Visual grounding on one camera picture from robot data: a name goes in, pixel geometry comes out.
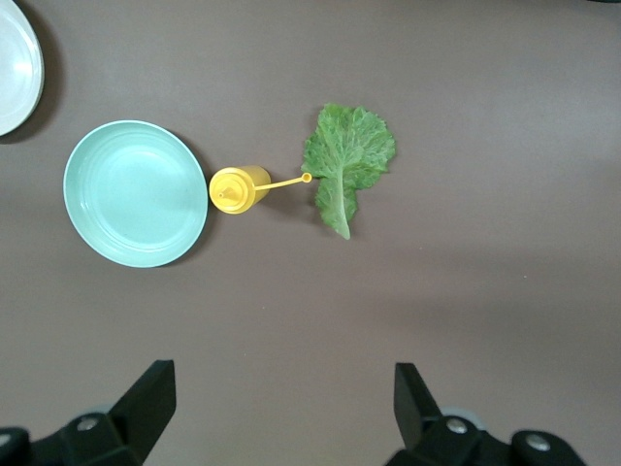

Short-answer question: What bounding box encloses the green lettuce leaf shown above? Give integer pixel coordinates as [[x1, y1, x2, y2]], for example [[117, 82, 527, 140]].
[[301, 101, 397, 241]]

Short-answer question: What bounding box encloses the beige plate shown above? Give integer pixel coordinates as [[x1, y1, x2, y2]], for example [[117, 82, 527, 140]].
[[0, 0, 46, 138]]

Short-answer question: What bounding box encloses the yellow squeeze bottle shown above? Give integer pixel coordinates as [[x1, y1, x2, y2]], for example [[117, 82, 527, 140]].
[[209, 165, 314, 215]]

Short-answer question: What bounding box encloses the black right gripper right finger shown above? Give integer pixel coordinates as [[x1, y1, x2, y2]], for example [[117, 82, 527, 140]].
[[385, 362, 589, 466]]

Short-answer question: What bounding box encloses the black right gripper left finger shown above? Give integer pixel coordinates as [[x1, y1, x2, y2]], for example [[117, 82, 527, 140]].
[[0, 359, 177, 466]]

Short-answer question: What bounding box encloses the green plate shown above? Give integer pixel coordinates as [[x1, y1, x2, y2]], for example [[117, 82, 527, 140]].
[[62, 119, 210, 269]]

